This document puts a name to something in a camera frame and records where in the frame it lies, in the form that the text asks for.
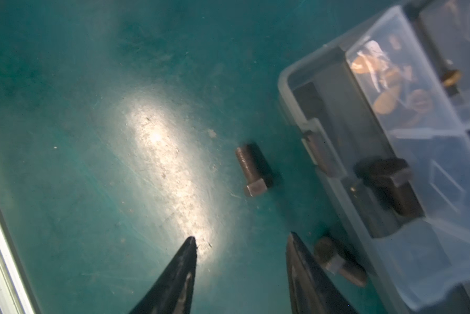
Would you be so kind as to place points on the clear plastic organizer box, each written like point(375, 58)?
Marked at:
point(417, 265)

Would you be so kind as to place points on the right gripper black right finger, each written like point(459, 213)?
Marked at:
point(311, 290)

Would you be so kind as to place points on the brass wing nut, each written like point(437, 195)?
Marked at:
point(387, 101)

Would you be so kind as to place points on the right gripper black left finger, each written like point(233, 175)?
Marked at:
point(173, 290)

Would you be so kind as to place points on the black bolt with head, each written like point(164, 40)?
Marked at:
point(390, 179)

